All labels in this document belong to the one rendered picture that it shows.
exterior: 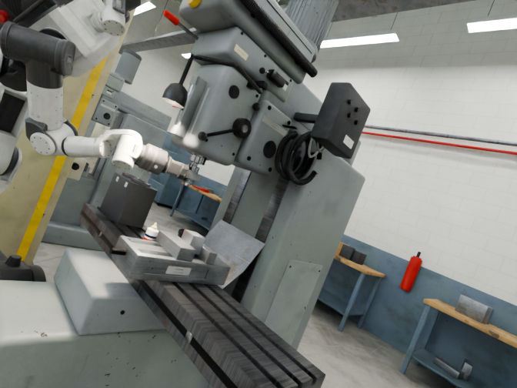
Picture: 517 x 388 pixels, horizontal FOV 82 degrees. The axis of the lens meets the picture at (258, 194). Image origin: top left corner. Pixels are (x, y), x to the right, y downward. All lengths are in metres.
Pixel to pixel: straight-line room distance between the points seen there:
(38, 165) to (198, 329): 2.17
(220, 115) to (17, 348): 0.84
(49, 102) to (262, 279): 0.96
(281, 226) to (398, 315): 3.91
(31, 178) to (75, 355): 1.89
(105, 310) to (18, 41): 0.76
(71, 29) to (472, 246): 4.69
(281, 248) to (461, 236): 3.87
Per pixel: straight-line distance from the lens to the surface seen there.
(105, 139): 1.11
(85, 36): 1.20
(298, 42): 1.27
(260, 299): 1.30
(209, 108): 1.04
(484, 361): 4.88
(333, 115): 1.07
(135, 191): 1.40
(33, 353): 1.02
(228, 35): 1.08
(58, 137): 1.19
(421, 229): 5.01
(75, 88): 2.73
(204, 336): 0.78
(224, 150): 1.08
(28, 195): 2.79
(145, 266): 0.90
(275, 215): 1.27
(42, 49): 1.08
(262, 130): 1.15
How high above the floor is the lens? 1.25
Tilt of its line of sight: level
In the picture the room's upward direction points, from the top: 22 degrees clockwise
